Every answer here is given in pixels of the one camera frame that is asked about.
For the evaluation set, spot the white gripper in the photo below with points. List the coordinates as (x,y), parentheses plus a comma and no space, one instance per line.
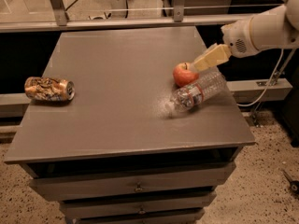
(239,38)

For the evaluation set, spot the red apple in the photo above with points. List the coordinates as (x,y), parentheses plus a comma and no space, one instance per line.
(182,74)

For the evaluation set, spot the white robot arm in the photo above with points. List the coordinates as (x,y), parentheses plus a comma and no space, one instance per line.
(277,28)

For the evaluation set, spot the clear plastic water bottle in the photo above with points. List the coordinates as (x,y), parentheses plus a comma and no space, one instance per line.
(195,93)

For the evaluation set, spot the grey drawer cabinet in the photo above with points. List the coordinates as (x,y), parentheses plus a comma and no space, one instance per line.
(114,154)

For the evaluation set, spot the crushed patterned soda can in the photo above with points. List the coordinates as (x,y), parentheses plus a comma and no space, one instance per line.
(49,89)

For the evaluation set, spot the metal railing frame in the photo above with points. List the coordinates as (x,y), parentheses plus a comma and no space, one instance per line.
(71,15)

